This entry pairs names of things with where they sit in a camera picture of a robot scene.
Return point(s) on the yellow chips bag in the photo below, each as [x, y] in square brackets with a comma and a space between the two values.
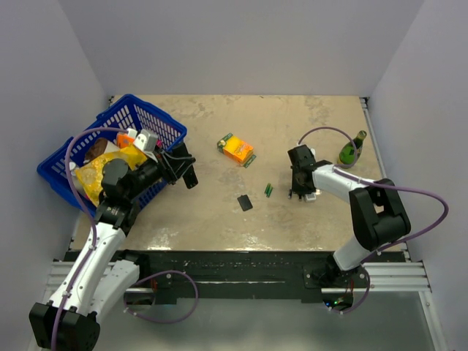
[90, 175]

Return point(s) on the blue plastic basket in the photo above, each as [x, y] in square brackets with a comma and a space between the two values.
[128, 112]

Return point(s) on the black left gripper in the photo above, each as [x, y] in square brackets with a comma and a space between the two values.
[173, 164]

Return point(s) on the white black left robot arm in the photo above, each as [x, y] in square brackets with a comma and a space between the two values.
[72, 317]

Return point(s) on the aluminium frame rail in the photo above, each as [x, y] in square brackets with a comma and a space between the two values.
[394, 272]

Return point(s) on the orange yellow battery pack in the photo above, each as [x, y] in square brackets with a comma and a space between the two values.
[236, 149]

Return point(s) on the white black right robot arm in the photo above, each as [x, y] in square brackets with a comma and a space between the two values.
[378, 214]

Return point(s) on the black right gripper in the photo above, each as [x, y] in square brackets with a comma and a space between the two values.
[297, 189]

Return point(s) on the white plastic bottle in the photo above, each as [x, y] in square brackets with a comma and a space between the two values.
[79, 187]

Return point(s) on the black battery cover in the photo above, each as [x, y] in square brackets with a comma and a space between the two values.
[245, 203]

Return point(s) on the orange carton box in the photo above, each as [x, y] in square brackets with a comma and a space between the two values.
[123, 140]

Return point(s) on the white remote control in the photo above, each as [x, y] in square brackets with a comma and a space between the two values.
[310, 197]

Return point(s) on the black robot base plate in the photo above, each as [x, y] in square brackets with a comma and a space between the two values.
[305, 276]

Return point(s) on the green glass bottle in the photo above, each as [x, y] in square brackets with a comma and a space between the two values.
[351, 152]

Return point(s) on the brown white package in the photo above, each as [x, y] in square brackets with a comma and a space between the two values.
[101, 146]

